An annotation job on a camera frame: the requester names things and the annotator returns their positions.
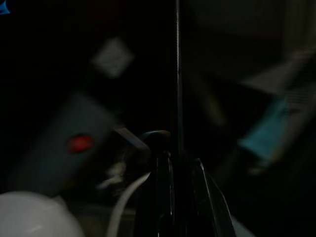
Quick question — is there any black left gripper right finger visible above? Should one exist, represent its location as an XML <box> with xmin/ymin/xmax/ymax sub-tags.
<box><xmin>189</xmin><ymin>157</ymin><xmax>237</xmax><ymax>237</ymax></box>

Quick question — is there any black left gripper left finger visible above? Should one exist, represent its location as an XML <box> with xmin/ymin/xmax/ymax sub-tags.
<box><xmin>137</xmin><ymin>150</ymin><xmax>175</xmax><ymax>237</ymax></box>

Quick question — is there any black chopstick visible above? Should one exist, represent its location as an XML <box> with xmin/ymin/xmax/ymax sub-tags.
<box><xmin>174</xmin><ymin>0</ymin><xmax>184</xmax><ymax>163</ymax></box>

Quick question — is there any white bowl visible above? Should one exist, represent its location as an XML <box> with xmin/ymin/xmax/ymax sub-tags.
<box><xmin>0</xmin><ymin>191</ymin><xmax>86</xmax><ymax>237</ymax></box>

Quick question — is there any green sponge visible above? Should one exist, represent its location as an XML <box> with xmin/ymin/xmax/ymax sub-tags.
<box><xmin>237</xmin><ymin>97</ymin><xmax>293</xmax><ymax>162</ymax></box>

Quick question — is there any grey canister with red button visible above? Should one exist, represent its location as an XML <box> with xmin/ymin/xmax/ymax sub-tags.
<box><xmin>7</xmin><ymin>90</ymin><xmax>120</xmax><ymax>197</ymax></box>

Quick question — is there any white faucet hose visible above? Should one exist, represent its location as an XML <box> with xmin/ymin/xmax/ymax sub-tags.
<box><xmin>105</xmin><ymin>172</ymin><xmax>152</xmax><ymax>237</ymax></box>

